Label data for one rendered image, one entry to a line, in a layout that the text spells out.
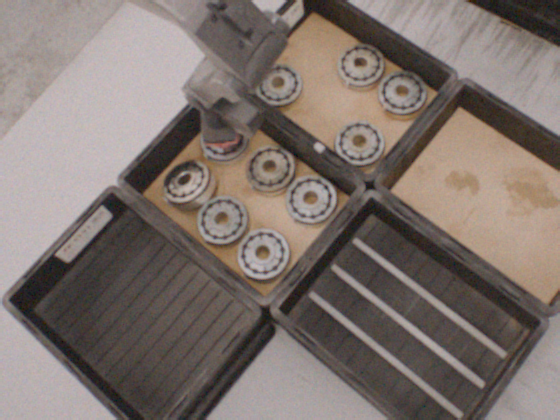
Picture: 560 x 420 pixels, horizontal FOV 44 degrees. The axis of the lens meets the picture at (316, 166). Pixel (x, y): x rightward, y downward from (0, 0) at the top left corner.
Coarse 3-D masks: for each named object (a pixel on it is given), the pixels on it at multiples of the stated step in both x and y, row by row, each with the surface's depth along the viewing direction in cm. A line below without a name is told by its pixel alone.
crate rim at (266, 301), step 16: (288, 128) 137; (304, 144) 135; (352, 176) 132; (128, 192) 135; (336, 224) 129; (192, 240) 130; (320, 240) 128; (208, 256) 129; (304, 256) 127; (224, 272) 127; (288, 272) 126; (240, 288) 126
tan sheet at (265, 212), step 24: (192, 144) 149; (264, 144) 147; (168, 168) 147; (216, 168) 146; (240, 168) 146; (144, 192) 145; (216, 192) 144; (240, 192) 144; (336, 192) 142; (168, 216) 143; (192, 216) 142; (264, 216) 141; (288, 216) 141; (288, 240) 139; (312, 240) 138; (264, 288) 136
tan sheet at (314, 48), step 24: (312, 24) 157; (288, 48) 156; (312, 48) 155; (336, 48) 155; (312, 72) 153; (336, 72) 152; (312, 96) 151; (336, 96) 150; (360, 96) 150; (432, 96) 148; (312, 120) 148; (336, 120) 148; (384, 120) 147; (408, 120) 147; (360, 144) 145
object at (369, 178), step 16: (288, 0) 148; (336, 0) 147; (368, 16) 146; (384, 32) 144; (416, 48) 142; (448, 80) 138; (256, 96) 140; (272, 112) 139; (416, 128) 135; (400, 144) 134; (336, 160) 134; (384, 160) 133; (368, 176) 132
